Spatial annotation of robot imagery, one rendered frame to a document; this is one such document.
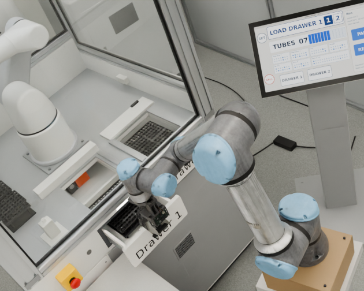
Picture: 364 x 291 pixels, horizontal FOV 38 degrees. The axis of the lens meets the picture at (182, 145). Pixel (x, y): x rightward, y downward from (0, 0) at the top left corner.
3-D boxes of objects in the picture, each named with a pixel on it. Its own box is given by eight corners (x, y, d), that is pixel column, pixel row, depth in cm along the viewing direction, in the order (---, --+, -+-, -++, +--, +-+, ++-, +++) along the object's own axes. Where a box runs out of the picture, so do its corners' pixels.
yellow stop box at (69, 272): (85, 279, 191) (77, 268, 187) (70, 294, 189) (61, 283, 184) (77, 272, 195) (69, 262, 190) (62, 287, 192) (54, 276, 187)
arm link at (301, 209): (327, 220, 164) (324, 193, 155) (311, 254, 157) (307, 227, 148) (291, 209, 171) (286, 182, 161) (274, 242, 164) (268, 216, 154)
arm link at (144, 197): (122, 190, 174) (140, 174, 177) (127, 198, 177) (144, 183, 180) (137, 199, 169) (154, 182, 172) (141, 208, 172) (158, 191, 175)
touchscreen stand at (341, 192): (397, 243, 257) (392, 83, 190) (304, 254, 268) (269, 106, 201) (376, 169, 293) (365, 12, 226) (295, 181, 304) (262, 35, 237)
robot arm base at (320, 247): (332, 231, 172) (330, 212, 166) (325, 270, 163) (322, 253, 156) (286, 225, 179) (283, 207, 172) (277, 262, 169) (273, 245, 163)
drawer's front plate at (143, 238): (188, 213, 202) (179, 195, 195) (135, 268, 191) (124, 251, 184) (185, 211, 203) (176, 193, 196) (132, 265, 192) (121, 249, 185)
